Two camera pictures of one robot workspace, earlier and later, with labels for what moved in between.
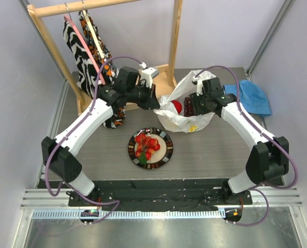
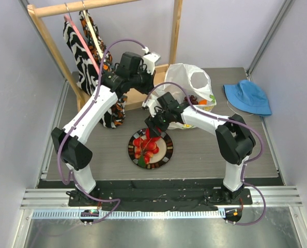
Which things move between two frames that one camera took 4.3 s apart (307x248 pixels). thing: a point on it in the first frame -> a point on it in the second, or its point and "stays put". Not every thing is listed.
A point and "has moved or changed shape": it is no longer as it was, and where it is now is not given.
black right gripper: [195, 105] -> [153, 123]
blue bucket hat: [252, 97] stays put
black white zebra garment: [89, 79] stays put
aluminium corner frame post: [266, 39] stays put
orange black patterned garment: [106, 64] stays put
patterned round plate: [160, 157] stays put
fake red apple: [178, 106] has moved or changed shape
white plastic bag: [178, 121] has moved or changed shape
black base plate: [165, 195] stays put
